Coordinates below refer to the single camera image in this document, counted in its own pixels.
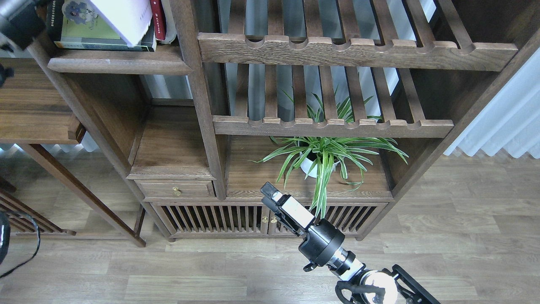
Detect red book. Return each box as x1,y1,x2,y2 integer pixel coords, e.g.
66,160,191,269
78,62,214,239
150,0,167,41

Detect upright books on shelf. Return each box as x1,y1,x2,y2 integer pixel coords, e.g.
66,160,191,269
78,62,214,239
161,0,177,44

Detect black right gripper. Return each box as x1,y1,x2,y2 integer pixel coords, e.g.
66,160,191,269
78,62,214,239
260,182,346,273

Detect pale purple book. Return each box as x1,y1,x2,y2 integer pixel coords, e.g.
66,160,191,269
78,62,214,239
90,0,152,47

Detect wooden side table left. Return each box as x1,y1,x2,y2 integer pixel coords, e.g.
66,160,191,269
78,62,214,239
0,57,146,247

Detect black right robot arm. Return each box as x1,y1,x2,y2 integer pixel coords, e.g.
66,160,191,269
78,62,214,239
260,182,438,304

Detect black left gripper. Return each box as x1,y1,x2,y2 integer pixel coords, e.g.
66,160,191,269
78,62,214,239
0,0,49,52

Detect brass drawer knob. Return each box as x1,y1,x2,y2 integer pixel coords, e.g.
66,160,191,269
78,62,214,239
173,187,183,196

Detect white plant pot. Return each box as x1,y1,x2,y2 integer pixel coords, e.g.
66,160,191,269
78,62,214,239
300,151,323,178

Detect white curtain right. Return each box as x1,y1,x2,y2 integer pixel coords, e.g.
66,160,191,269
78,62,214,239
444,50,540,159

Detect green spider plant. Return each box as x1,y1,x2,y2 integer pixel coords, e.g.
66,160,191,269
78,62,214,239
252,87,409,220

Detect brass cabinet door knobs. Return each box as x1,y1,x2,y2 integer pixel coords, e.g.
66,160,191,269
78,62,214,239
262,216,278,223

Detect dark wooden bookshelf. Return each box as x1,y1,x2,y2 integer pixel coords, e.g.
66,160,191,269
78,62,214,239
29,0,539,240

